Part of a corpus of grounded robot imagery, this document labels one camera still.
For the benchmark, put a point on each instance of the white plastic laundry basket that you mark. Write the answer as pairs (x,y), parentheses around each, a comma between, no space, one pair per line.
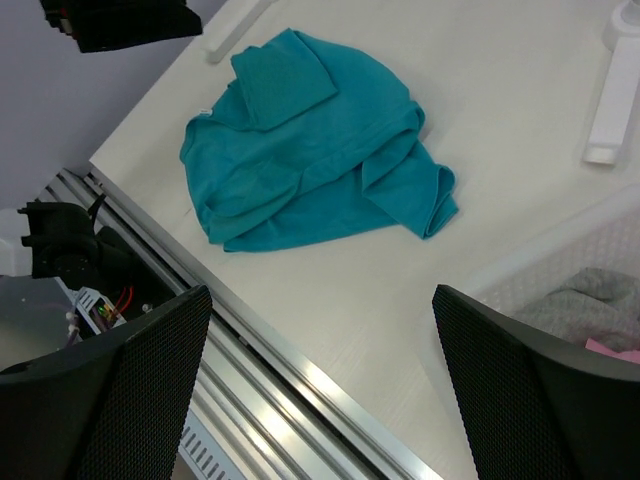
(604,236)

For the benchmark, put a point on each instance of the teal t shirt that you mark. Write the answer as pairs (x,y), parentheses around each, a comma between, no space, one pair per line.
(311,141)

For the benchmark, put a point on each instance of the grey garment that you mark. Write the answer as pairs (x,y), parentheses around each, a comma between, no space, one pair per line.
(595,304)

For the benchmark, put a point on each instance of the pink garment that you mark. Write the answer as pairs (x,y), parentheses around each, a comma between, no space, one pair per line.
(631,356)

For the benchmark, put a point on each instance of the aluminium front rail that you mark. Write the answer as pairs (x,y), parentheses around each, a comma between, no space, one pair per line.
(273,411)

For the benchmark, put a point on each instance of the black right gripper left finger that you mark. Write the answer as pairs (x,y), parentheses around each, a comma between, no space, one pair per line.
(46,405)

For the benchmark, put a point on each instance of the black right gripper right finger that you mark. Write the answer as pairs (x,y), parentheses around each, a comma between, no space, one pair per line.
(534,406)

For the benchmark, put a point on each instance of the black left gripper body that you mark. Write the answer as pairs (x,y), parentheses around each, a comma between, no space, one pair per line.
(109,25)

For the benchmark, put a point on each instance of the white clothes rack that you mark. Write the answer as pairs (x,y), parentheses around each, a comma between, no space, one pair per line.
(617,98)

